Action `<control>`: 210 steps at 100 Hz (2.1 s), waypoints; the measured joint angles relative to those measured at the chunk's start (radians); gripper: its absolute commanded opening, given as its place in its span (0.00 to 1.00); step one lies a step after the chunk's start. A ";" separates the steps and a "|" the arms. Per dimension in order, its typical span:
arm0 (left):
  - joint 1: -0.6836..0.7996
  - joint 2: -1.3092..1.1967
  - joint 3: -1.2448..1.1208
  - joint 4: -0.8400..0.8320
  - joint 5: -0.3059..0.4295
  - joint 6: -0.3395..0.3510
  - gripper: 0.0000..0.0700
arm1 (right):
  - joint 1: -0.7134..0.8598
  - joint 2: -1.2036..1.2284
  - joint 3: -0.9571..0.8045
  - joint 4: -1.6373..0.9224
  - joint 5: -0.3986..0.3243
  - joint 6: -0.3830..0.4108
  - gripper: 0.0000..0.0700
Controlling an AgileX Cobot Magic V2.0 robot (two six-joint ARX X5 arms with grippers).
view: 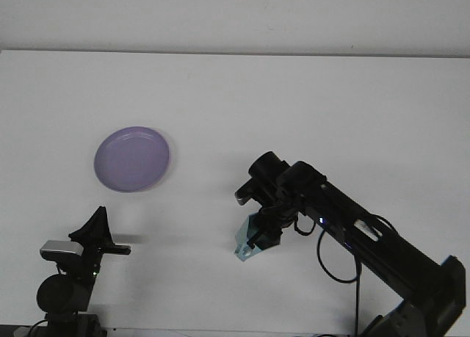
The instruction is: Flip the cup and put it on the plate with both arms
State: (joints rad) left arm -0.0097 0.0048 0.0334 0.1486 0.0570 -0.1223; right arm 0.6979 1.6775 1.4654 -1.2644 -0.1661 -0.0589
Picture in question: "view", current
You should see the pale blue angular cup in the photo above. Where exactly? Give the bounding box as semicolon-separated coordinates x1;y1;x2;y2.
234;211;283;262

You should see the pale purple round plate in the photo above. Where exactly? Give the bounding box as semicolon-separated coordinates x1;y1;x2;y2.
93;126;172;194

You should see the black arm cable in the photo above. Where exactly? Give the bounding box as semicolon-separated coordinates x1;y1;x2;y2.
293;211;397;336
28;319;49;337

